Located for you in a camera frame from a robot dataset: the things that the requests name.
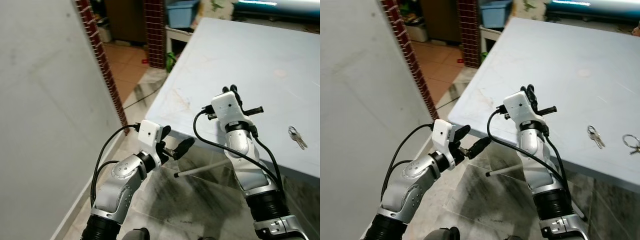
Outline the light blue folding table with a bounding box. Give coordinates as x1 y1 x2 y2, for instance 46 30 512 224
144 17 321 180
447 17 640 180

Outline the silver key bunch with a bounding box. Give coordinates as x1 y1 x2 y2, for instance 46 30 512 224
288 126 308 150
587 125 606 149

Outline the white wooden bench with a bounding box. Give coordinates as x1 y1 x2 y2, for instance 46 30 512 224
165 25 193 56
480 25 502 53

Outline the red tiled pillar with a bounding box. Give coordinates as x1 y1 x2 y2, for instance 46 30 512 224
456 0 481 68
144 0 167 69

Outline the blue plastic bin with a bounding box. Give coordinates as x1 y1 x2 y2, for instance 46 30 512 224
166 0 201 29
479 0 513 29

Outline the dark grey left robot leg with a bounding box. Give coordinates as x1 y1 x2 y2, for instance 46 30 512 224
121 227 151 240
424 226 461 240

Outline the brown wooden cabinet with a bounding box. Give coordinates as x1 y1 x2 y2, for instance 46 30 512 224
104 0 146 43
420 0 463 43

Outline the white plastic bucket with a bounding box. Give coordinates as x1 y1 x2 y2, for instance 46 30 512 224
97 20 113 43
405 20 428 43

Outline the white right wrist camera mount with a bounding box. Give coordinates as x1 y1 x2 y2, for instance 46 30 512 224
502 91 533 126
210 91 241 126

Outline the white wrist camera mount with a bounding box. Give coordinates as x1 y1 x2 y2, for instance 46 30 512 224
210 91 241 126
502 91 533 126
137 119 165 157
432 119 456 153

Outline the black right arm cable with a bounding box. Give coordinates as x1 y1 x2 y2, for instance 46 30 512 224
193 105 286 191
487 105 571 191

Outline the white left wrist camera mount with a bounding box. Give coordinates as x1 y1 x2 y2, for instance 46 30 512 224
137 119 165 157
432 119 456 153

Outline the narrow red brick wall edge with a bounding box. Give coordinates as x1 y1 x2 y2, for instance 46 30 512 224
382 0 441 121
75 0 130 136

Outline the silver key ring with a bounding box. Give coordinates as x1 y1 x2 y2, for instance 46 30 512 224
622 134 640 155

